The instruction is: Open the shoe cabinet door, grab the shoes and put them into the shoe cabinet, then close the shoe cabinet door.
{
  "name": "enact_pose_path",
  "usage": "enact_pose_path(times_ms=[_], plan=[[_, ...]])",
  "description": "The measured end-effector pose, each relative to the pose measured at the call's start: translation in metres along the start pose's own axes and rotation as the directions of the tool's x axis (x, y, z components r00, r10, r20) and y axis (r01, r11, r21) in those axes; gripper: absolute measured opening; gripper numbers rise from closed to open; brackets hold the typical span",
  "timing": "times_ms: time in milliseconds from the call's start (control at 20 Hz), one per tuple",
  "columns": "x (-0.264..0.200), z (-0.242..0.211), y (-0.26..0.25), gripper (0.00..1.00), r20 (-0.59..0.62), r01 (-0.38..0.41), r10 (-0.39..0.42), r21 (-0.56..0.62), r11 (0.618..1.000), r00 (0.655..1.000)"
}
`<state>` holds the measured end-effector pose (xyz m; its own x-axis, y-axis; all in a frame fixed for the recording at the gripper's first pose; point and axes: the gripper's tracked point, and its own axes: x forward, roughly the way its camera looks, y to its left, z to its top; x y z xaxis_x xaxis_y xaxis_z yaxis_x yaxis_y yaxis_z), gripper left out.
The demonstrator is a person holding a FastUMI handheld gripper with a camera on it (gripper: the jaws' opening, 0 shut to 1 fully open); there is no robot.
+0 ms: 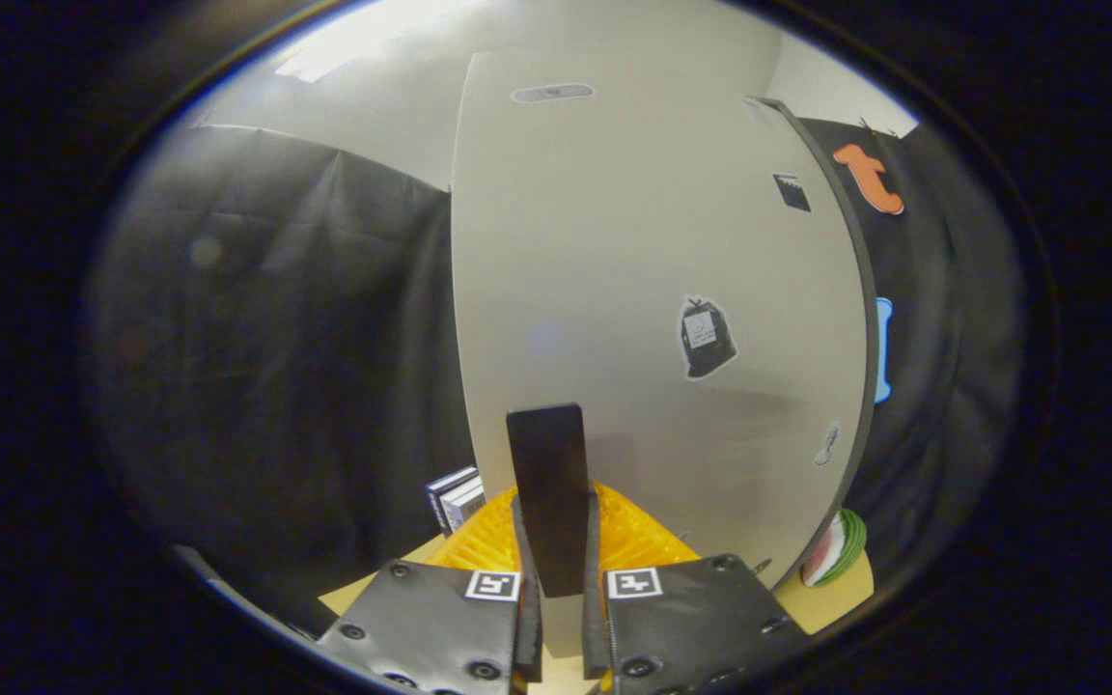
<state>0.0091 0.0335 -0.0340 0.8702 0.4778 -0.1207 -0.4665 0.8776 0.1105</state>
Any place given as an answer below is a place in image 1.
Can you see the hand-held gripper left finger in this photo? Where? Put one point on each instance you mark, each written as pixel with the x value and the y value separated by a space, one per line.
pixel 529 618

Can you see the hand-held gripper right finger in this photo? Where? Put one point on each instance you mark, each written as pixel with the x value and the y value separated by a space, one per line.
pixel 597 618

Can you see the beige shoe cabinet door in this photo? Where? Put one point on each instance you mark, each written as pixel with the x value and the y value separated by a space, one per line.
pixel 614 241

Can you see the small white blue box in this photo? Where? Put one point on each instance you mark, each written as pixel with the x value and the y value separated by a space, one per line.
pixel 467 504
pixel 446 486

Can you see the watermelon pattern round coaster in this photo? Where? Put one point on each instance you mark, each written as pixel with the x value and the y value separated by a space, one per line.
pixel 836 550

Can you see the black backdrop cloth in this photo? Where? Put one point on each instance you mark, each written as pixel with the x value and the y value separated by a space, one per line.
pixel 942 319
pixel 276 338

